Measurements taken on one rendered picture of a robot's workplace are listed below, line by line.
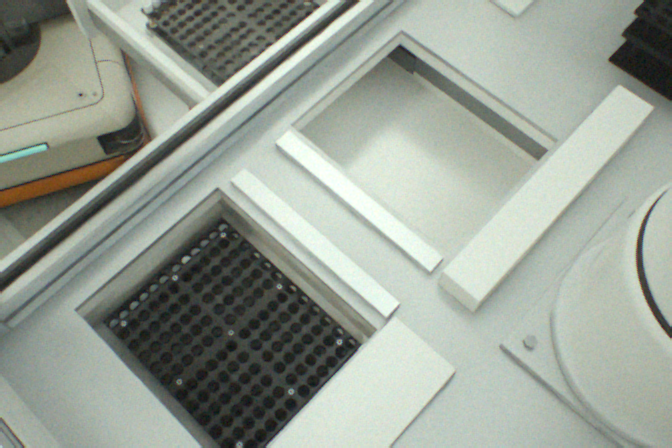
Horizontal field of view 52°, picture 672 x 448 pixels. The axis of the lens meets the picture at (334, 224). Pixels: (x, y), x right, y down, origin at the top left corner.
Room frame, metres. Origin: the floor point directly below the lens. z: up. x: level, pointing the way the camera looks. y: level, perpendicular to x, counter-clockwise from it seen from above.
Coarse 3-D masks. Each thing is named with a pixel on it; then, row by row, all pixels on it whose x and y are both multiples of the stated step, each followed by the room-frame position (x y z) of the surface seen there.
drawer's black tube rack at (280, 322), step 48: (240, 240) 0.33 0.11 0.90; (192, 288) 0.27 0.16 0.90; (240, 288) 0.28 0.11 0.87; (288, 288) 0.28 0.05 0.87; (144, 336) 0.22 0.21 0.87; (192, 336) 0.22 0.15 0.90; (240, 336) 0.22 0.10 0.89; (288, 336) 0.22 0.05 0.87; (336, 336) 0.23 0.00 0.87; (192, 384) 0.17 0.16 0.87; (240, 384) 0.16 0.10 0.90; (288, 384) 0.16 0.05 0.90; (240, 432) 0.12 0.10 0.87
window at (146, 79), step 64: (0, 0) 0.34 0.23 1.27; (64, 0) 0.37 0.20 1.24; (128, 0) 0.41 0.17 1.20; (192, 0) 0.45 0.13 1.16; (256, 0) 0.50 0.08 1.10; (320, 0) 0.57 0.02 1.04; (0, 64) 0.32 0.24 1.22; (64, 64) 0.35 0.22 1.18; (128, 64) 0.39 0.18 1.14; (192, 64) 0.44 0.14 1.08; (256, 64) 0.49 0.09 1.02; (0, 128) 0.30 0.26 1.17; (64, 128) 0.34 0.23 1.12; (128, 128) 0.37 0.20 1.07; (0, 192) 0.28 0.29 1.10; (64, 192) 0.31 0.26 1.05; (0, 256) 0.25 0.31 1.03
